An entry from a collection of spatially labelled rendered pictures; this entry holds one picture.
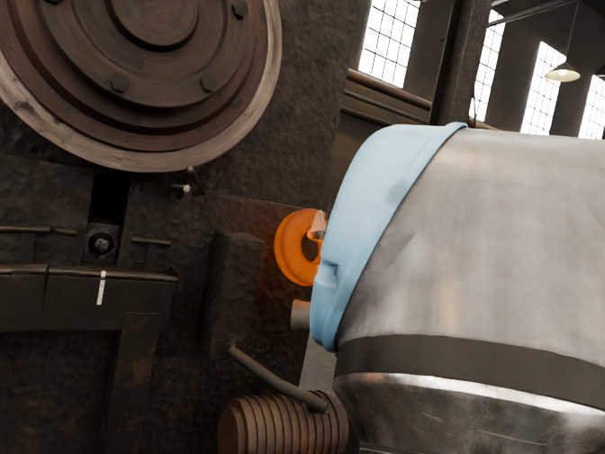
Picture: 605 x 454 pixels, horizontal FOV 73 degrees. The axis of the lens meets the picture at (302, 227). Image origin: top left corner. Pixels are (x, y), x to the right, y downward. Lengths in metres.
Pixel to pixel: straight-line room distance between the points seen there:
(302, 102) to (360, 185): 0.84
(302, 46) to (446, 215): 0.88
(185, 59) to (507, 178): 0.56
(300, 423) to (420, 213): 0.65
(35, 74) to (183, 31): 0.21
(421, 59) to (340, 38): 8.65
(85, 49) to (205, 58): 0.16
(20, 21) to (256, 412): 0.66
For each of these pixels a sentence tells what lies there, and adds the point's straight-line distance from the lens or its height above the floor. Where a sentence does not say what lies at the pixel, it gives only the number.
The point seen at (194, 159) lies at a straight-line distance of 0.74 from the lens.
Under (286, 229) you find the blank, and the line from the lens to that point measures 0.79.
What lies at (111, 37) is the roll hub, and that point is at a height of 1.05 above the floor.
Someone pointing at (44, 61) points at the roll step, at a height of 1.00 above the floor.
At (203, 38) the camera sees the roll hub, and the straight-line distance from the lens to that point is 0.69.
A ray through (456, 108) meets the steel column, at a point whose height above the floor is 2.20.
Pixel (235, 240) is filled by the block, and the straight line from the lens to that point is 0.77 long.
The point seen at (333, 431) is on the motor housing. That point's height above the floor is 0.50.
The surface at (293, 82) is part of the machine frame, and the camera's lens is 0.99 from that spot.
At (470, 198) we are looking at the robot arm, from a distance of 0.16.
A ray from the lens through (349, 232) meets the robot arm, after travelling 0.16.
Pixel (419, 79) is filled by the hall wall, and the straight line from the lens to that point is 9.62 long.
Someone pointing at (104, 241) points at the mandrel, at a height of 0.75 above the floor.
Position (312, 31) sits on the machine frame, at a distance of 1.04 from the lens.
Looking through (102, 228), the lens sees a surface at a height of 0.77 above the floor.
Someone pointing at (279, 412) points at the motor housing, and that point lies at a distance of 0.78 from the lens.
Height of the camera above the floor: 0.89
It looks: 3 degrees down
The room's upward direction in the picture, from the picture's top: 11 degrees clockwise
